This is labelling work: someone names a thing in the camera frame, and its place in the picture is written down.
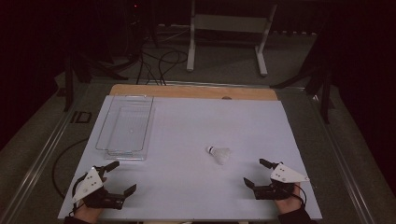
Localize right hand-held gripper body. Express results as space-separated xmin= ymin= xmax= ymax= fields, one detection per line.
xmin=253 ymin=162 xmax=310 ymax=201

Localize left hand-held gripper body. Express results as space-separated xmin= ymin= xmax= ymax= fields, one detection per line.
xmin=72 ymin=166 xmax=125 ymax=210

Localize clear plastic container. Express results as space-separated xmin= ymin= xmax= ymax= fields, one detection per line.
xmin=94 ymin=94 xmax=156 ymax=161

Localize white shuttlecock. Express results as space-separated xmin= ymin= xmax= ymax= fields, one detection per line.
xmin=205 ymin=145 xmax=232 ymax=166

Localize person's left hand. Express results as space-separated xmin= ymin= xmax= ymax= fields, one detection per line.
xmin=74 ymin=200 xmax=106 ymax=224

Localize person's right hand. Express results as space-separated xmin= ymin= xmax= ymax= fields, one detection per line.
xmin=274 ymin=183 xmax=303 ymax=215

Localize white table mat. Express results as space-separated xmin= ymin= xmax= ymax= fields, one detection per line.
xmin=57 ymin=95 xmax=323 ymax=221

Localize black tripod stand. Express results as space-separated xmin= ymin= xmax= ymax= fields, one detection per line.
xmin=270 ymin=18 xmax=336 ymax=125

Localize white metal stand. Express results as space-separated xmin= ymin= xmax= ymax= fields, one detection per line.
xmin=186 ymin=0 xmax=278 ymax=77

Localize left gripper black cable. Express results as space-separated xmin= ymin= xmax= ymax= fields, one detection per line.
xmin=69 ymin=172 xmax=92 ymax=217

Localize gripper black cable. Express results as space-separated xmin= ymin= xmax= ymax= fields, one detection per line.
xmin=69 ymin=172 xmax=92 ymax=217
xmin=293 ymin=183 xmax=308 ymax=207

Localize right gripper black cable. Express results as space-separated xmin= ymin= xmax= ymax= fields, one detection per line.
xmin=293 ymin=183 xmax=308 ymax=207

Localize black looped floor cable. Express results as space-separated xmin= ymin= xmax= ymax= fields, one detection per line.
xmin=51 ymin=138 xmax=90 ymax=200

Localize black rectangular floor frame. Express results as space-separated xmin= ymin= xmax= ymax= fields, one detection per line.
xmin=70 ymin=110 xmax=93 ymax=124

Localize metal floor rail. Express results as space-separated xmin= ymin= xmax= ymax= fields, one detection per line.
xmin=0 ymin=87 xmax=82 ymax=224
xmin=311 ymin=92 xmax=379 ymax=224

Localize black floor cables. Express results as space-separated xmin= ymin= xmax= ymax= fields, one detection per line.
xmin=135 ymin=49 xmax=190 ymax=87

